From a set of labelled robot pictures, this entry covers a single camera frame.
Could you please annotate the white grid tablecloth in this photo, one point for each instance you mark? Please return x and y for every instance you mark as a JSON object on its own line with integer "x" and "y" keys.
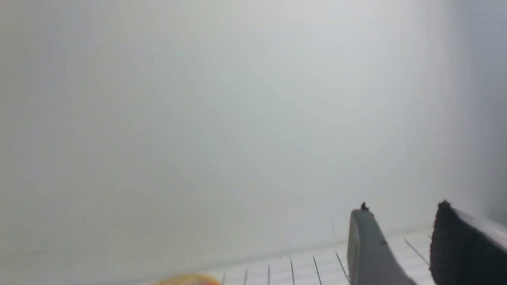
{"x": 326, "y": 265}

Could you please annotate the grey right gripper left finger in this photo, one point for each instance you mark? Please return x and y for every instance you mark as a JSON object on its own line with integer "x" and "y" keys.
{"x": 370, "y": 259}

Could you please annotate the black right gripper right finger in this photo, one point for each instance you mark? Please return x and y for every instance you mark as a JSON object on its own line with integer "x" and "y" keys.
{"x": 466, "y": 250}

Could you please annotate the woven bamboo steamer lid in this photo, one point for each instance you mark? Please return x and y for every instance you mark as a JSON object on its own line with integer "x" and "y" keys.
{"x": 189, "y": 279}

